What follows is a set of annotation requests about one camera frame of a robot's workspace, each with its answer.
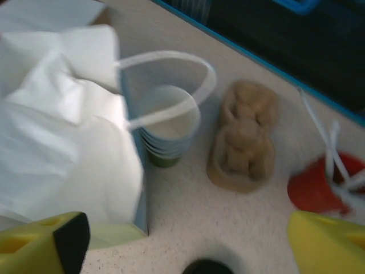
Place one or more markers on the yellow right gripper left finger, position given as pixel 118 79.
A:
pixel 25 245

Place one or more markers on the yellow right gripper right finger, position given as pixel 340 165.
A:
pixel 328 245

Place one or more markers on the white green paper bag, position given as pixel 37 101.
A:
pixel 57 137

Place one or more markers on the red plastic cup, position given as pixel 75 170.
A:
pixel 310 185

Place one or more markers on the white wrapped straw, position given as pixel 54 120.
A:
pixel 353 182
pixel 335 154
pixel 312 117

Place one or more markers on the stack of black cup lids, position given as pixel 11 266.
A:
pixel 209 266

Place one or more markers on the stack of brown pulp carriers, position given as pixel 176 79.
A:
pixel 245 137

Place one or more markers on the stack of green paper cups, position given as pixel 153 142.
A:
pixel 171 125

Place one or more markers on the blue table edge strip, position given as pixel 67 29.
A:
pixel 256 57

